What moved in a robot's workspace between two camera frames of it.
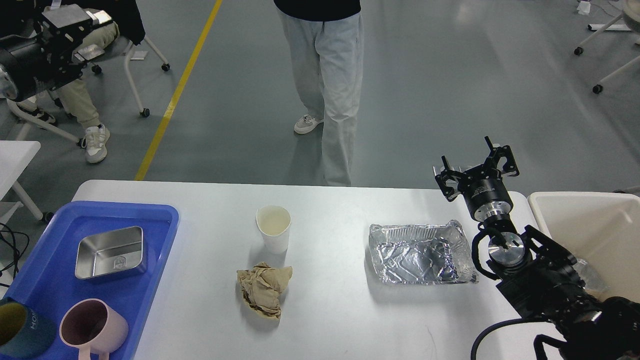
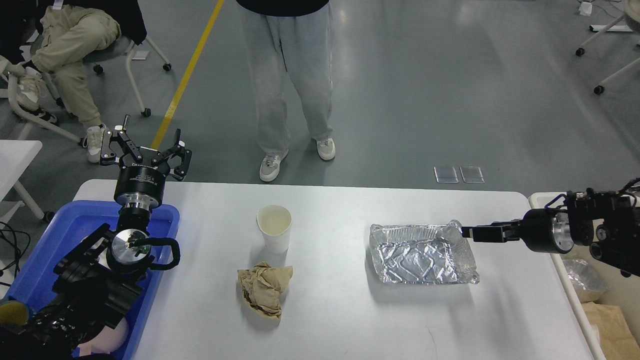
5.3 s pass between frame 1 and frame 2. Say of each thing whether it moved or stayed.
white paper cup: stayed
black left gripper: moved
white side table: stayed
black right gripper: moved
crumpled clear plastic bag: stayed
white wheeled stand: stayed
